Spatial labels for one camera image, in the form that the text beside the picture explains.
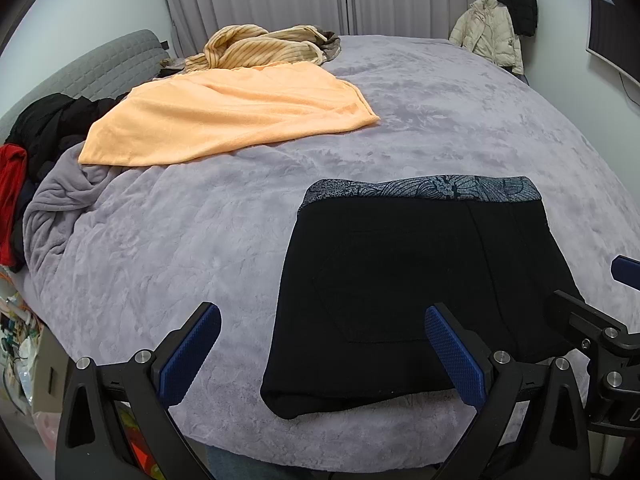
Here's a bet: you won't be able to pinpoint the wall television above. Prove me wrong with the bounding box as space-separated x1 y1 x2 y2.
586 0 639 84

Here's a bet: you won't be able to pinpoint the peach cream towel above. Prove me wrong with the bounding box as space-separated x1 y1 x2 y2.
78 62 380 168

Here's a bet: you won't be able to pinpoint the lilac crumpled garment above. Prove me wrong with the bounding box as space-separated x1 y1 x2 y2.
23 143 122 276

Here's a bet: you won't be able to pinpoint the lilac plush bed blanket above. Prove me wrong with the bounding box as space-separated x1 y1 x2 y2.
25 36 639 472

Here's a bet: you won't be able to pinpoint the yellow striped garment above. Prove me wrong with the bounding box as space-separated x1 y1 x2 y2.
183 24 342 73

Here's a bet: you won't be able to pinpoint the red garment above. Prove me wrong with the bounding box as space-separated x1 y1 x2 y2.
0 144 27 266

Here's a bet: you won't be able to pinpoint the beige puffer jacket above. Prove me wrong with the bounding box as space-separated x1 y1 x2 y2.
449 0 525 76

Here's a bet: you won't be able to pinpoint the grey quilted headboard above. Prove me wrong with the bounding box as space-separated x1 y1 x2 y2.
1 29 169 142

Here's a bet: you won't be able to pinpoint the black pants with patterned trim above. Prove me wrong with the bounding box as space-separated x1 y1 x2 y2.
260 174 578 419

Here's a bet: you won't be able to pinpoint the black clothes pile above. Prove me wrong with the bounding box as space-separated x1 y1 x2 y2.
6 93 126 184

